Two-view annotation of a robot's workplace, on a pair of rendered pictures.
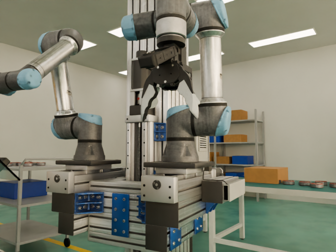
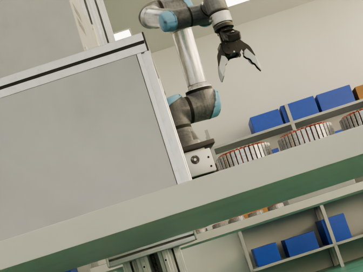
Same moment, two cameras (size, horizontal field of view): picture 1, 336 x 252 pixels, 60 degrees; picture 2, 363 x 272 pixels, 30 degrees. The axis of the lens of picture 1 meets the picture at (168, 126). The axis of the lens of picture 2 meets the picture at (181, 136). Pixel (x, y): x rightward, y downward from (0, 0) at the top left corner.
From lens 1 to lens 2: 1.91 m
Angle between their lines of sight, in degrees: 36
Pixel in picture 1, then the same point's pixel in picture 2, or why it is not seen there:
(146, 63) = (235, 37)
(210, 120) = (207, 102)
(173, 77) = (239, 47)
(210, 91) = (198, 76)
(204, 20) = not seen: hidden behind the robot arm
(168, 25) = (225, 15)
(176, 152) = (186, 137)
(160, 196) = (202, 168)
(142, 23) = (183, 17)
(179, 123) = (179, 111)
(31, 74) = not seen: hidden behind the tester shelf
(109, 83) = not seen: outside the picture
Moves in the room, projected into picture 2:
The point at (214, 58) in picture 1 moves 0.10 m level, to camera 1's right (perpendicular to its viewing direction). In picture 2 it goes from (194, 47) to (212, 45)
